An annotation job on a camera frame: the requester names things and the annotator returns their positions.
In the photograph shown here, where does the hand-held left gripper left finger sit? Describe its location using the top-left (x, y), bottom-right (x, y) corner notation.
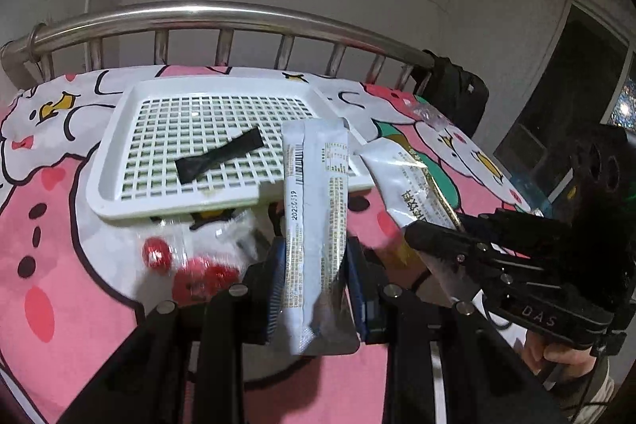
top-left (60, 236), bottom-right (289, 424)

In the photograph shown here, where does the white and green snack packet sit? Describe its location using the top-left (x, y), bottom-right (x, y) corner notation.
top-left (359, 137), bottom-right (483, 308)

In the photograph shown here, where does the silver snack packet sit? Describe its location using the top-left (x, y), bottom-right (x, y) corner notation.
top-left (281, 116), bottom-right (361, 358)

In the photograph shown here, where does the black backpack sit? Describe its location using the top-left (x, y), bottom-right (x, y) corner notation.
top-left (421, 50), bottom-right (490, 141)

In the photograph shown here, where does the person's right hand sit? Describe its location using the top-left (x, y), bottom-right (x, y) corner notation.
top-left (521, 332), bottom-right (599, 380)

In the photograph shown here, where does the white wall pipe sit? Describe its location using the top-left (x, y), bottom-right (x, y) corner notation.
top-left (82, 0), bottom-right (101, 72)

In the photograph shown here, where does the white plastic lattice tray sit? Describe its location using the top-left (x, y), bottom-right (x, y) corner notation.
top-left (85, 75), bottom-right (376, 222)

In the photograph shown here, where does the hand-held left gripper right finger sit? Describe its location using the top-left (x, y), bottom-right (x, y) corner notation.
top-left (345, 235), bottom-right (567, 424)

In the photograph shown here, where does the person's right forearm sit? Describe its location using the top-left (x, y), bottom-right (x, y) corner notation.
top-left (556, 352), bottom-right (629, 424)

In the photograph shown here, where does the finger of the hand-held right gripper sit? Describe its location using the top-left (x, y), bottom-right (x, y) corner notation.
top-left (404, 221), bottom-right (528, 302)
top-left (460, 210), bottom-right (573, 247)

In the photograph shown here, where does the clear plastic wrapper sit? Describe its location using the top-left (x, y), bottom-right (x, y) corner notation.
top-left (405, 99), bottom-right (450, 129)

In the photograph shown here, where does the pink cartoon printed blanket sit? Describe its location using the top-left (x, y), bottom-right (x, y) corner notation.
top-left (0, 64), bottom-right (535, 424)

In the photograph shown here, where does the dark window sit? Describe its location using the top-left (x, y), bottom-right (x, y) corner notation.
top-left (492, 2), bottom-right (636, 216)

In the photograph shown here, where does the clear packet of red candies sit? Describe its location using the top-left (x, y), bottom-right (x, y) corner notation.
top-left (133, 209), bottom-right (260, 306)

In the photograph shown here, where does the black sachet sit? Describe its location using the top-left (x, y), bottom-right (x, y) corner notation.
top-left (175, 127), bottom-right (264, 184)

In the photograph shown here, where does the metal bed headboard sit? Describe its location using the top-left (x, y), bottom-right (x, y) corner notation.
top-left (0, 1), bottom-right (439, 91)

